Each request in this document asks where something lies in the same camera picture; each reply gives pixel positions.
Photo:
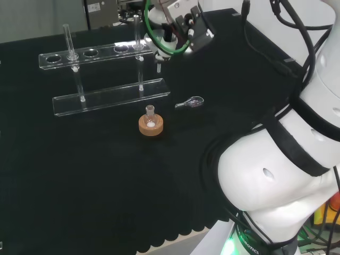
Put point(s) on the small glass round-bottom flask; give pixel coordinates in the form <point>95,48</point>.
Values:
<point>150,117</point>

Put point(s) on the grey metal cabinet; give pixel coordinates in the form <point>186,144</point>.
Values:
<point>101,13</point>

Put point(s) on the black bench cloth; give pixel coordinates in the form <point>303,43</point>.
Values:
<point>79,172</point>

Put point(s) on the clear acrylic funnel stand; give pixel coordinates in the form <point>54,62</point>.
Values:
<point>111,94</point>

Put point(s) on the yellow stop button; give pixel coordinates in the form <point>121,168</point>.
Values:
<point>322,212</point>

